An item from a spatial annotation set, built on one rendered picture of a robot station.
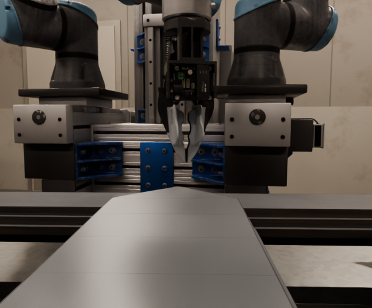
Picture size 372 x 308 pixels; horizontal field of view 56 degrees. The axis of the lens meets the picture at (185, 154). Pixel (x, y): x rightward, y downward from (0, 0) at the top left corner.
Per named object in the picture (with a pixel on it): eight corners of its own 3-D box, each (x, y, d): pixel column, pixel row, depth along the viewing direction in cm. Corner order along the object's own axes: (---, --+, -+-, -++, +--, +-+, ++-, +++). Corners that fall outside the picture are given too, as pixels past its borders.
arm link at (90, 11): (107, 55, 99) (106, 6, 98) (63, 49, 89) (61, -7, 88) (83, 60, 107) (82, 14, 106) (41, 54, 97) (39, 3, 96)
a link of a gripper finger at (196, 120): (190, 165, 52) (190, 103, 51) (185, 161, 58) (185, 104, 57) (211, 165, 53) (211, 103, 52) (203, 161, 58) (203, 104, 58)
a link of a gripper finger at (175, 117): (169, 166, 52) (169, 102, 51) (166, 161, 58) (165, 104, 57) (190, 165, 52) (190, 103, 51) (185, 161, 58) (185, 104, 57)
